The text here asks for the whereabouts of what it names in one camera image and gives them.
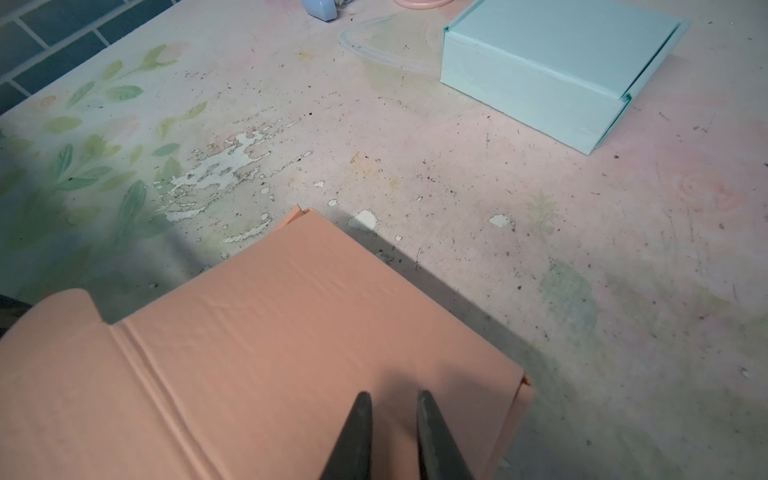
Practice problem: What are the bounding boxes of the pink pencil bucket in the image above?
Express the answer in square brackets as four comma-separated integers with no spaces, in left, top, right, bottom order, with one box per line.
[394,0,453,10]

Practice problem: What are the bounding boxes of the light blue paper box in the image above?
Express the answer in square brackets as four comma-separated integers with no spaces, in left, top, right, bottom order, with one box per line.
[440,0,690,155]

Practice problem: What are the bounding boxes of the pink paper box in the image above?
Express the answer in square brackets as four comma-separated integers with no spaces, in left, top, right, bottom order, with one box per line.
[1,208,535,479]

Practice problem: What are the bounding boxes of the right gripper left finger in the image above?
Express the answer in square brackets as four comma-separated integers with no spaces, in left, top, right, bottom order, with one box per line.
[319,391,373,480]

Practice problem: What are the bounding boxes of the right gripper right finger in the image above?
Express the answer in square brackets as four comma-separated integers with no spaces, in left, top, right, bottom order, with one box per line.
[416,390,473,480]

